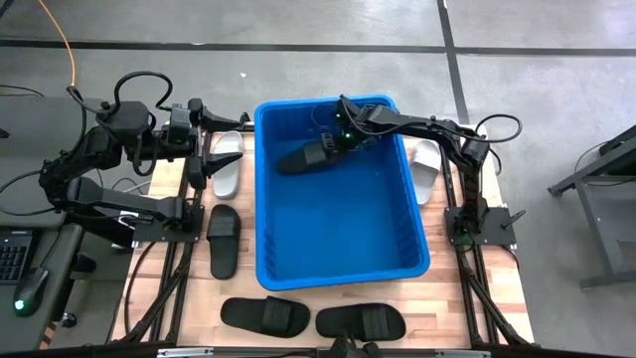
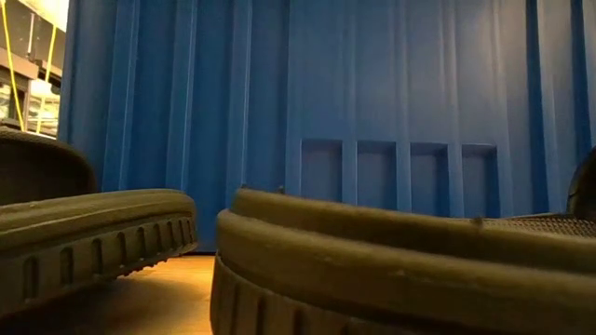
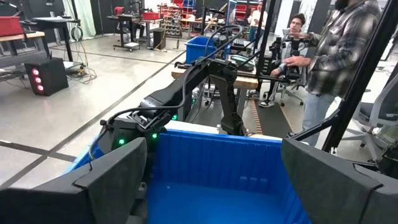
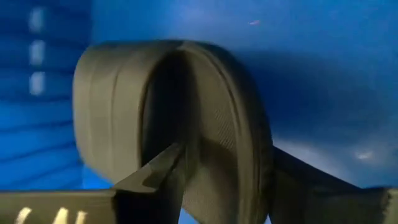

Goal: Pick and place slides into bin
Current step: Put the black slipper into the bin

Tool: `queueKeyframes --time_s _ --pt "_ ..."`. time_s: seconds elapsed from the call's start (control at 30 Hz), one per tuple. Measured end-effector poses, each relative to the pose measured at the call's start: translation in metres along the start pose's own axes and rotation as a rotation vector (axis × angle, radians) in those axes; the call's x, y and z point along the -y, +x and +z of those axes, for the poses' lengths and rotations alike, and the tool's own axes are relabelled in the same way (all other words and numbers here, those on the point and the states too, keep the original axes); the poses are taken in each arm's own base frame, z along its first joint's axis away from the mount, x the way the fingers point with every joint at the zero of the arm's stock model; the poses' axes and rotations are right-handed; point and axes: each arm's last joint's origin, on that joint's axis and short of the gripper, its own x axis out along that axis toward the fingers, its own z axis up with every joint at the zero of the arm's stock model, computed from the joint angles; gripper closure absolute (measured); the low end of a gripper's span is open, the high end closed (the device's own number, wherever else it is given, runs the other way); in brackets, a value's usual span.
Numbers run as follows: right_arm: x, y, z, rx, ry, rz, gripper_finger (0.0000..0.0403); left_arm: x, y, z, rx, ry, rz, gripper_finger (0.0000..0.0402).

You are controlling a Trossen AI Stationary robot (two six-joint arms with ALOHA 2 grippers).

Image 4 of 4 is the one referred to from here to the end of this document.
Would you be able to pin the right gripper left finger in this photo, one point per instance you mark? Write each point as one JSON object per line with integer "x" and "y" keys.
{"x": 146, "y": 193}

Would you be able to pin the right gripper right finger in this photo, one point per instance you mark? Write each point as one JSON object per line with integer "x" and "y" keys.
{"x": 311, "y": 199}

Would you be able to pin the black slide sandal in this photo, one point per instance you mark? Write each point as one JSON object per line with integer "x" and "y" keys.
{"x": 217, "y": 124}

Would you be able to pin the blue plastic bin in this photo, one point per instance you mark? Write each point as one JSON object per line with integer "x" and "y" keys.
{"x": 311, "y": 77}

